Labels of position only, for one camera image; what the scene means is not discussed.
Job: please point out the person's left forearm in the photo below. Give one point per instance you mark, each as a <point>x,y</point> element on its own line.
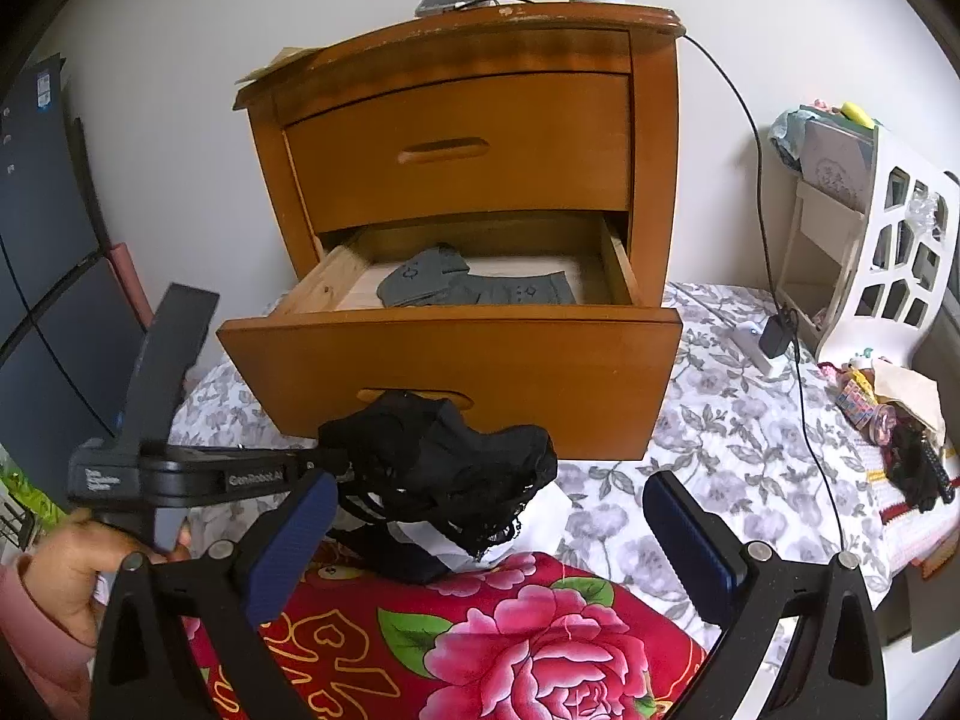
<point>37,652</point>

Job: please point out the wooden drawer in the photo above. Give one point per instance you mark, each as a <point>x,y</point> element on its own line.
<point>525,127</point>
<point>562,390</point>

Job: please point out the white underwear cloth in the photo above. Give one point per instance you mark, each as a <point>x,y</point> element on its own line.
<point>544,517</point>

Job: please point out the flat grey sock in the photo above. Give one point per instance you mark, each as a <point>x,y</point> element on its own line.
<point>525,289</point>

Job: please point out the teal plastic bag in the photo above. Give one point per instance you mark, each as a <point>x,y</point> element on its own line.
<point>787,135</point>

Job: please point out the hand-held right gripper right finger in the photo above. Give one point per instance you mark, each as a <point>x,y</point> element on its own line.
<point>690,547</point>

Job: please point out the colourful patterned pouch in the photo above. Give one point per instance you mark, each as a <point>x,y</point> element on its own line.
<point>862,405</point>

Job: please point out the small white figurine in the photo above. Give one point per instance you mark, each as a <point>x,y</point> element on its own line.
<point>862,361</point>

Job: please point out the beige cloth on nightstand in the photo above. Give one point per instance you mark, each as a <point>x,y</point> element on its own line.
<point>281,60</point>

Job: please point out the white power strip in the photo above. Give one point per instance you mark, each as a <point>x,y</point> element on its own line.
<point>750,337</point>

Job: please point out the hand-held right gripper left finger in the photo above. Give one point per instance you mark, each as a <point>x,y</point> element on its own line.
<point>289,547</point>

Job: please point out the beige cloth bag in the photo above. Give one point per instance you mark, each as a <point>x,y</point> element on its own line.
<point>907,394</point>

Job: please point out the dark blue cabinet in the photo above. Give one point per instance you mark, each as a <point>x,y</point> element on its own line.
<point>52,277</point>

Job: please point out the closed wooden drawer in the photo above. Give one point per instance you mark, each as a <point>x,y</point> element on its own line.
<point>525,127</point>

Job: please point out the small yellow object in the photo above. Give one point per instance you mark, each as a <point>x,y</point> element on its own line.
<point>855,114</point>

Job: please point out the red floral blanket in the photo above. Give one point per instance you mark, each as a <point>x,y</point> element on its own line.
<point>525,652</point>

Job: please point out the white lattice desk rack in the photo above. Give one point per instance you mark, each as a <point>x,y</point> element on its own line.
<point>844,330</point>

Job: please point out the black charger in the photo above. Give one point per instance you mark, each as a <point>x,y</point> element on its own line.
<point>778,334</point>

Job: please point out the person's left hand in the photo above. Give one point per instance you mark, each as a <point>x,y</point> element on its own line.
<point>67,570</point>

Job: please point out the grey floral bedsheet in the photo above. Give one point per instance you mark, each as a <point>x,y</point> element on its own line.
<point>675,480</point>

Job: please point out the green printed packet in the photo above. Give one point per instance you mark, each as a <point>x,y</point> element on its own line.
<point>30,495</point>

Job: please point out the wooden nightstand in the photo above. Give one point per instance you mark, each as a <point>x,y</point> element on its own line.
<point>652,165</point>

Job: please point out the reddish brown board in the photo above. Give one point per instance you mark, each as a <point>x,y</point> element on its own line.
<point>127,285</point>

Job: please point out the grey notebook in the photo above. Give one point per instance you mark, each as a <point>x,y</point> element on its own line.
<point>836,161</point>

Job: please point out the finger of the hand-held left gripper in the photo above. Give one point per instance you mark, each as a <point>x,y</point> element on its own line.
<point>337,469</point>

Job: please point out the folded grey sock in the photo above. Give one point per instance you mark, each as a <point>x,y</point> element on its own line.
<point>420,277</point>

